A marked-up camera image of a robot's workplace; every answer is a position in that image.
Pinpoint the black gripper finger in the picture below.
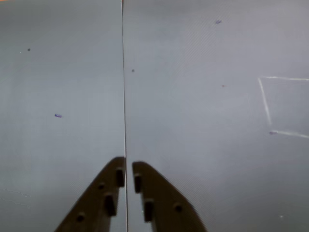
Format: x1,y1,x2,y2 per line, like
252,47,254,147
132,161,209,232
54,156,126,232

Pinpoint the grey mat with chalk square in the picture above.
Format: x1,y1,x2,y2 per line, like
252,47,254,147
122,0,309,232

